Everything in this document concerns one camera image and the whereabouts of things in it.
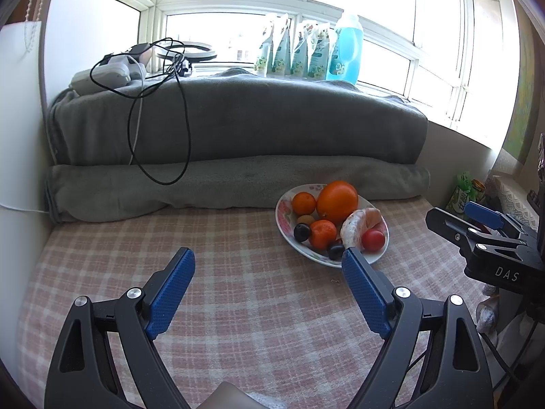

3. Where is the large orange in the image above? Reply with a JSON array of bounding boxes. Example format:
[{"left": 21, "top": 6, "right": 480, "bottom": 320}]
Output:
[{"left": 316, "top": 181, "right": 359, "bottom": 226}]

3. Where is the short white cable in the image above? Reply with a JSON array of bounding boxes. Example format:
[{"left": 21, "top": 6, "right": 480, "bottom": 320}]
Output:
[{"left": 128, "top": 64, "right": 145, "bottom": 167}]

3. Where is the peeled grapefruit piece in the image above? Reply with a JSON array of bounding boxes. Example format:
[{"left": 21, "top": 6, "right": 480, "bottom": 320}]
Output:
[{"left": 340, "top": 207, "right": 382, "bottom": 250}]

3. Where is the green drink carton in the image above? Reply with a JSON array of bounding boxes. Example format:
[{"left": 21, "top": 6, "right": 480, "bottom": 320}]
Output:
[{"left": 445, "top": 171, "right": 475, "bottom": 226}]

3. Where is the floral white plate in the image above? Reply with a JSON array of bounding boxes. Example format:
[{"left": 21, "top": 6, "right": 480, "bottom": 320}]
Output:
[{"left": 275, "top": 183, "right": 390, "bottom": 267}]

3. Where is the white lace cloth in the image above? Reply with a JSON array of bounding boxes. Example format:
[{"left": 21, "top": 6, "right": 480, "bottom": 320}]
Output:
[{"left": 489, "top": 175, "right": 539, "bottom": 231}]

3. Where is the white bead cord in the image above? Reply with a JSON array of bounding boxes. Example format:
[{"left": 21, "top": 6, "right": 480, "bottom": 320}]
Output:
[{"left": 23, "top": 0, "right": 49, "bottom": 47}]

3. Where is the white power strip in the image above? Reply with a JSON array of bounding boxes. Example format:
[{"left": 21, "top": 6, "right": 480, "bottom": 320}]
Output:
[{"left": 70, "top": 62, "right": 133, "bottom": 94}]

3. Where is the pale plastic bag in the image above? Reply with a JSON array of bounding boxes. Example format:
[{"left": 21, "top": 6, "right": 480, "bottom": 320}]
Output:
[{"left": 476, "top": 283, "right": 501, "bottom": 335}]

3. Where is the thin black cable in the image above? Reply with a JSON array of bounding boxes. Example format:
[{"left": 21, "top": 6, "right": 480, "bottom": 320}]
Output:
[{"left": 481, "top": 294, "right": 545, "bottom": 393}]

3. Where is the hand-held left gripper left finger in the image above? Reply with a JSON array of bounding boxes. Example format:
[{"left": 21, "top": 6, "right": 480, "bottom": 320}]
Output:
[{"left": 44, "top": 247, "right": 197, "bottom": 409}]

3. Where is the grey rolled blanket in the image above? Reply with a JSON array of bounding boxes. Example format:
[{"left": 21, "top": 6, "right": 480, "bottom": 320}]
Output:
[{"left": 44, "top": 155, "right": 432, "bottom": 223}]

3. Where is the black ring light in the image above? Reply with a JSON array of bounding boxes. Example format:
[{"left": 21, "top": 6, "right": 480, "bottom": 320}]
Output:
[{"left": 155, "top": 40, "right": 220, "bottom": 66}]

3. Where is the white board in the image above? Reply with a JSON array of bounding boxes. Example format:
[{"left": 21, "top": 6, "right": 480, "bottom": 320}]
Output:
[{"left": 0, "top": 20, "right": 54, "bottom": 350}]

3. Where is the small mandarin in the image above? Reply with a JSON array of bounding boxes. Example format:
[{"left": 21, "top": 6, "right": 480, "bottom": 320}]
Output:
[
  {"left": 309, "top": 220, "right": 337, "bottom": 251},
  {"left": 292, "top": 192, "right": 317, "bottom": 216}
]

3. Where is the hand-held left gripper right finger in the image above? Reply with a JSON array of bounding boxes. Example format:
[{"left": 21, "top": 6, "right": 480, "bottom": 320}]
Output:
[{"left": 341, "top": 248, "right": 495, "bottom": 409}]

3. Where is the blue detergent bottle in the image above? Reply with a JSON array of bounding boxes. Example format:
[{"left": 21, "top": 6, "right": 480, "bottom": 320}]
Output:
[{"left": 326, "top": 13, "right": 364, "bottom": 85}]

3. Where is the red cherry tomato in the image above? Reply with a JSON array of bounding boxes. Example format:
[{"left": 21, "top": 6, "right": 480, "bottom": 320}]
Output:
[{"left": 362, "top": 229, "right": 386, "bottom": 252}]

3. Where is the white window frame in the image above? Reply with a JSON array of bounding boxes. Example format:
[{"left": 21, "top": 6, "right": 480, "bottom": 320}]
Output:
[{"left": 115, "top": 0, "right": 518, "bottom": 146}]

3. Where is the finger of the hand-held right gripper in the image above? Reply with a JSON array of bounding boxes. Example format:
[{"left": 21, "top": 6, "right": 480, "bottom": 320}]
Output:
[
  {"left": 426, "top": 207, "right": 531, "bottom": 256},
  {"left": 465, "top": 201, "right": 531, "bottom": 233}
]

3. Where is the long white cable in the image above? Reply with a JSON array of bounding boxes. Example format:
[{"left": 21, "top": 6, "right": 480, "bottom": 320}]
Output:
[{"left": 0, "top": 202, "right": 49, "bottom": 214}]

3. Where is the grey folded blanket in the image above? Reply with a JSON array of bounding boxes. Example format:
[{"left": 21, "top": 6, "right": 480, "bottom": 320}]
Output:
[{"left": 47, "top": 68, "right": 429, "bottom": 166}]

